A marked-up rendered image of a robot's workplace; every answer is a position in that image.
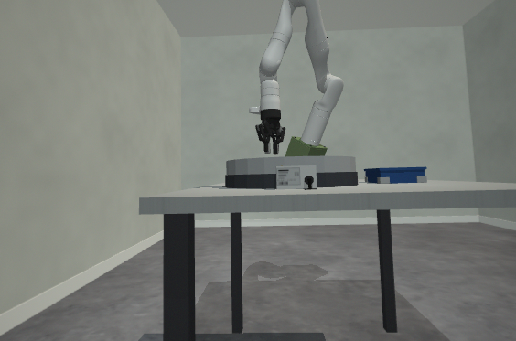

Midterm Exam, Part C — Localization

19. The blue plastic crate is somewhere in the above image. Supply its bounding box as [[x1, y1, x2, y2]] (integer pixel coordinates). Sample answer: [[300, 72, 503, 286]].
[[364, 167, 427, 184]]

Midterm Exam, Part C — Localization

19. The grey round turntable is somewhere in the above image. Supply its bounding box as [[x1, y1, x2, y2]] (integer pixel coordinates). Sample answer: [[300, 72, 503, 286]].
[[225, 156, 358, 190]]

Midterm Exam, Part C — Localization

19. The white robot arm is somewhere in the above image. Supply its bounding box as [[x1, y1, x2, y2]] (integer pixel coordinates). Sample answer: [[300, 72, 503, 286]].
[[249, 0, 344, 146]]

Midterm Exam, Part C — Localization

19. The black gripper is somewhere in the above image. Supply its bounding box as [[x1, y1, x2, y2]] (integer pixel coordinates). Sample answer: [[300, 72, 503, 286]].
[[255, 109, 285, 154]]

